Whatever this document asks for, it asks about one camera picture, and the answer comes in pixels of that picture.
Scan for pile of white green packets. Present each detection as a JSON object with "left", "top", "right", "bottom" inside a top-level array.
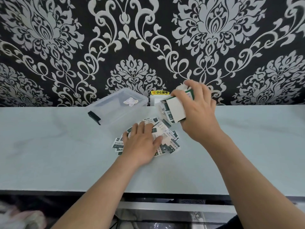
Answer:
[{"left": 112, "top": 117, "right": 181, "bottom": 157}]

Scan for clear plastic storage box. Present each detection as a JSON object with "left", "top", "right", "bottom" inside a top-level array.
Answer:
[{"left": 86, "top": 87, "right": 149, "bottom": 128}]

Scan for white wall socket yellow label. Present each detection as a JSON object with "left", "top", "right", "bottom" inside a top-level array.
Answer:
[{"left": 150, "top": 90, "right": 171, "bottom": 107}]

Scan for person's right forearm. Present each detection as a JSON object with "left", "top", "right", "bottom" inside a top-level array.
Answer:
[{"left": 205, "top": 131, "right": 305, "bottom": 229}]

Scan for green white cardboard carton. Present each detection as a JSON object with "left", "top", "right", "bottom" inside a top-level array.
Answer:
[{"left": 160, "top": 84, "right": 195, "bottom": 124}]

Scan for person's left forearm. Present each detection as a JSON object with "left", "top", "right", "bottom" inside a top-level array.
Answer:
[{"left": 51, "top": 156, "right": 149, "bottom": 229}]

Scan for person's left hand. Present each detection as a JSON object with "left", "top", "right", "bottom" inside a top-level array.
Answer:
[{"left": 121, "top": 121, "right": 163, "bottom": 169}]

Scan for crumpled plastic bag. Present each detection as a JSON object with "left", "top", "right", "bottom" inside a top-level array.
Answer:
[{"left": 0, "top": 204, "right": 47, "bottom": 229}]

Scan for person's right hand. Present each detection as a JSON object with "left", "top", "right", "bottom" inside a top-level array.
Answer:
[{"left": 170, "top": 80, "right": 227, "bottom": 143}]

